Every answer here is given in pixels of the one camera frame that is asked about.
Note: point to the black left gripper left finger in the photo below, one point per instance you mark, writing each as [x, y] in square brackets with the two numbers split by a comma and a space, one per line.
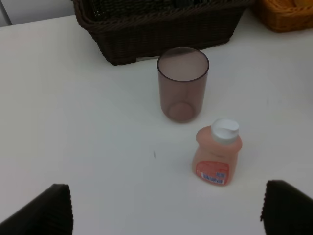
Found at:
[50, 213]

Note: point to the pink bottle white cap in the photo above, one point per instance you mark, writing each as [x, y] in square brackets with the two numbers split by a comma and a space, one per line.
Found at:
[216, 157]

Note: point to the translucent pink cup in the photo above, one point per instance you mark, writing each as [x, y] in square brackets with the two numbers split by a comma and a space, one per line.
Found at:
[182, 77]

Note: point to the dark brown wicker basket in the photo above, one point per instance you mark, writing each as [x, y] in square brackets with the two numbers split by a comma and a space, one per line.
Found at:
[126, 30]

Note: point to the orange wicker basket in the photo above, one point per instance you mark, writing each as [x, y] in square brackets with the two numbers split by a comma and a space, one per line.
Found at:
[284, 15]

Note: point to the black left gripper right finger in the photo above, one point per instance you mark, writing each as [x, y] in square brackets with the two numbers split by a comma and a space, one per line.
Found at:
[286, 210]

